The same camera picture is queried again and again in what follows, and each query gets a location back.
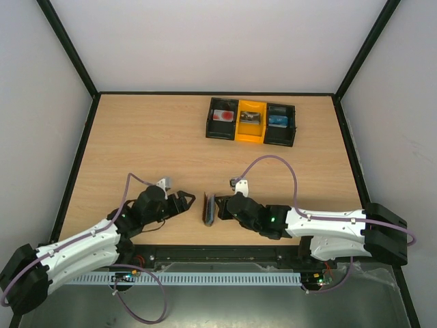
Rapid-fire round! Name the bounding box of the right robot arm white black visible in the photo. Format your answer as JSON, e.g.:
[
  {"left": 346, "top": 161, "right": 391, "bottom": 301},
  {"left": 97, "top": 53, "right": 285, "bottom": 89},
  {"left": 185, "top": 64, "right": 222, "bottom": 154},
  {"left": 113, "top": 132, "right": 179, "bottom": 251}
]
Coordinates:
[{"left": 215, "top": 192, "right": 408, "bottom": 268}]

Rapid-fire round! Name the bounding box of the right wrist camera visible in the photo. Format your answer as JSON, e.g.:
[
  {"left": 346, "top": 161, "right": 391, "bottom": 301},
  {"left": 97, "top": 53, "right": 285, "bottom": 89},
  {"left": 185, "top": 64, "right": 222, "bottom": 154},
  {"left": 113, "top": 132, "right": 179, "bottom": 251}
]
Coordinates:
[{"left": 229, "top": 177, "right": 249, "bottom": 197}]

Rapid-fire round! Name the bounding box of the black bin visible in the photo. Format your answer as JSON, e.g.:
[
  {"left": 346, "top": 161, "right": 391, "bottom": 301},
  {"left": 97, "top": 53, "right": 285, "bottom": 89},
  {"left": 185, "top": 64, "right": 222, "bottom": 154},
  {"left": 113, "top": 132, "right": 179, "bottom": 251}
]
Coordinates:
[
  {"left": 206, "top": 97, "right": 239, "bottom": 140},
  {"left": 264, "top": 102, "right": 296, "bottom": 147}
]

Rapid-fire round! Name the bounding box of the brown leather card holder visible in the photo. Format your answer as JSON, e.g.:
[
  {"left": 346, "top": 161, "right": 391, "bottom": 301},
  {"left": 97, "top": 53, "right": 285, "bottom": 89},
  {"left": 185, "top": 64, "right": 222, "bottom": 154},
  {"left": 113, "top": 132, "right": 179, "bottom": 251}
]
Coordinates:
[{"left": 202, "top": 193, "right": 216, "bottom": 227}]

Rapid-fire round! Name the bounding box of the yellow middle bin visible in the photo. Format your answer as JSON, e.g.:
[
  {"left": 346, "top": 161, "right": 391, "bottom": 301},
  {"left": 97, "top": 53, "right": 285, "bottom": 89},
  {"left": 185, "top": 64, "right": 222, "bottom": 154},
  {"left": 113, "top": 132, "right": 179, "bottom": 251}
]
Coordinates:
[{"left": 235, "top": 100, "right": 267, "bottom": 144}]

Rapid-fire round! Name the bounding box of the light blue slotted cable duct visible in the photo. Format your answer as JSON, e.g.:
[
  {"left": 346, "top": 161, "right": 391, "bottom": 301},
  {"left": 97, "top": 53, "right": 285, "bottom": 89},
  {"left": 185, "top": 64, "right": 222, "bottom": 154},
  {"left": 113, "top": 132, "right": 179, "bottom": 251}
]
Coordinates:
[{"left": 69, "top": 271, "right": 301, "bottom": 286}]

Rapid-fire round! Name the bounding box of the left black bin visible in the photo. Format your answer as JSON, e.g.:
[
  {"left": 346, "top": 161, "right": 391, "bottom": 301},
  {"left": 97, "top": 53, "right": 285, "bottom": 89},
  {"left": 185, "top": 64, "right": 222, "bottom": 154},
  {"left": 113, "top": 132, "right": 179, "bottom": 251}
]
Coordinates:
[{"left": 206, "top": 97, "right": 239, "bottom": 140}]

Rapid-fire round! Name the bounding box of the right controller board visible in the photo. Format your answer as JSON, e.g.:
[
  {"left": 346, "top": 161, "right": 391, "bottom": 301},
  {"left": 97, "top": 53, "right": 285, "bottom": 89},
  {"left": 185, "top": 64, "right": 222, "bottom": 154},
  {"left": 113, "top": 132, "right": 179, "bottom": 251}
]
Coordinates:
[{"left": 302, "top": 272, "right": 333, "bottom": 290}]

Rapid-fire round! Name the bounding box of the right black bin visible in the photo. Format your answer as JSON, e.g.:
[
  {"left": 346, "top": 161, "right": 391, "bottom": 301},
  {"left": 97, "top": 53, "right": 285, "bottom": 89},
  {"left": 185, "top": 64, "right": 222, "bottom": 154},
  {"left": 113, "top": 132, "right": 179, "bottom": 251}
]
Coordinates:
[{"left": 264, "top": 102, "right": 296, "bottom": 147}]

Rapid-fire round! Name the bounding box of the red white card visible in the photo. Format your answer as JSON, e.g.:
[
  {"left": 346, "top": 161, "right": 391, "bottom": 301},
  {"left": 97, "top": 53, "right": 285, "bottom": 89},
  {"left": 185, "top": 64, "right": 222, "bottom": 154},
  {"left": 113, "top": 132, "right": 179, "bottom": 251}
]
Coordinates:
[{"left": 212, "top": 109, "right": 234, "bottom": 122}]

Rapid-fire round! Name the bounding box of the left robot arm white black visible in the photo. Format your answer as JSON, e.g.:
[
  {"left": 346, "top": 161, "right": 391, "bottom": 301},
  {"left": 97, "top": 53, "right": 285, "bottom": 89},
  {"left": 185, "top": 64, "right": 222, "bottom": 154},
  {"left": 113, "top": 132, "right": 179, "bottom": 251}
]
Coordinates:
[{"left": 1, "top": 184, "right": 195, "bottom": 315}]

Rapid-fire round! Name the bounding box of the black cage frame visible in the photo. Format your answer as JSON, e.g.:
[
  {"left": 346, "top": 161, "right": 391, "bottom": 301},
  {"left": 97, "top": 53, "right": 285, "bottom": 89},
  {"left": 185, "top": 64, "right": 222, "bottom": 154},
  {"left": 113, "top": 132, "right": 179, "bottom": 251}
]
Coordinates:
[{"left": 8, "top": 0, "right": 421, "bottom": 328}]

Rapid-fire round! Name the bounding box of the controller board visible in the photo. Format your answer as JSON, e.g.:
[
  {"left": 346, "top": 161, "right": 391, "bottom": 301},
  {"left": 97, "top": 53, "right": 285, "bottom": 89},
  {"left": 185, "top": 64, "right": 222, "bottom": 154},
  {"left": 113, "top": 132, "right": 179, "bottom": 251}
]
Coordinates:
[
  {"left": 111, "top": 270, "right": 141, "bottom": 283},
  {"left": 302, "top": 272, "right": 333, "bottom": 290}
]

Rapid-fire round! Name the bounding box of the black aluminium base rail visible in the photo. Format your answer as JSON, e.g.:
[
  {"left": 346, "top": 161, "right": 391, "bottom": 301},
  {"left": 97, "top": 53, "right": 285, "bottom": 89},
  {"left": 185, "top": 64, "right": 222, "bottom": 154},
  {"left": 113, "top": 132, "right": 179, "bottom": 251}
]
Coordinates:
[{"left": 114, "top": 243, "right": 326, "bottom": 271}]

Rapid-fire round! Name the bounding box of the dark black card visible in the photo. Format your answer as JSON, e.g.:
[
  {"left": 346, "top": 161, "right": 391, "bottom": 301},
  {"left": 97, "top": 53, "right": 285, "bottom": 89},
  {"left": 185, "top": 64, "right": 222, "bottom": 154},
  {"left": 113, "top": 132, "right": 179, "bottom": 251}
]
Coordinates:
[{"left": 240, "top": 111, "right": 262, "bottom": 125}]

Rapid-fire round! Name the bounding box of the left controller board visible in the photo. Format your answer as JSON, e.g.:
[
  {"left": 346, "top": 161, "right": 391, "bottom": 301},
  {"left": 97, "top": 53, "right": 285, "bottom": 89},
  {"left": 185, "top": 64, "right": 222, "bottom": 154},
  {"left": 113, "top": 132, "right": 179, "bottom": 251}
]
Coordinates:
[{"left": 111, "top": 270, "right": 141, "bottom": 283}]

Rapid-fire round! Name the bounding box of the blue card in bin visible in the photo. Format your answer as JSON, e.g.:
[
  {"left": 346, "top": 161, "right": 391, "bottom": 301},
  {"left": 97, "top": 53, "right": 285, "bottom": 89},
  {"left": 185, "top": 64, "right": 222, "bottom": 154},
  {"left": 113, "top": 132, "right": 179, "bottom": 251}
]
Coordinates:
[{"left": 268, "top": 115, "right": 288, "bottom": 128}]

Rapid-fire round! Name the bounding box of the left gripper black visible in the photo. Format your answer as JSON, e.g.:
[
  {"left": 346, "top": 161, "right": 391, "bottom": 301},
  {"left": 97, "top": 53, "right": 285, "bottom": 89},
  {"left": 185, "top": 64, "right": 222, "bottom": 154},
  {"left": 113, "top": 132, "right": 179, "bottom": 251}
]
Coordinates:
[{"left": 143, "top": 191, "right": 195, "bottom": 226}]

